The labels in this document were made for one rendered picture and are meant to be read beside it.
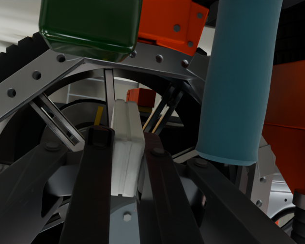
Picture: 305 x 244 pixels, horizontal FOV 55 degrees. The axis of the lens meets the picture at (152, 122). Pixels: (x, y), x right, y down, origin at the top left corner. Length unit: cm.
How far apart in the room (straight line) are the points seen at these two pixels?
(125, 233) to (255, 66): 26
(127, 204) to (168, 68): 24
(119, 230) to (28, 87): 25
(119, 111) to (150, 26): 32
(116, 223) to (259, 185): 32
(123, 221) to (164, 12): 32
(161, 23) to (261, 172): 32
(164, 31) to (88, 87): 830
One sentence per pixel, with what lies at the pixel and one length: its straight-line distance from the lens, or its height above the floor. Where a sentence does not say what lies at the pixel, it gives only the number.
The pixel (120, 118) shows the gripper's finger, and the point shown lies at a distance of 16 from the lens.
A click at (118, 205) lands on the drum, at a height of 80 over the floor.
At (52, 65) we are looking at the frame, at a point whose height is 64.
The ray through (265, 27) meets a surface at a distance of 42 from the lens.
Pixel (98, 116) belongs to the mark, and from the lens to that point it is 99.
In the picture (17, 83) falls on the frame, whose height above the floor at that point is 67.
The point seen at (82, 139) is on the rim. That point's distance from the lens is 58.
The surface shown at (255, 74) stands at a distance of 40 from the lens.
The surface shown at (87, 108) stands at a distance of 99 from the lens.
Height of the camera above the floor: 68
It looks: 3 degrees up
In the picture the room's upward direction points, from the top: 172 degrees counter-clockwise
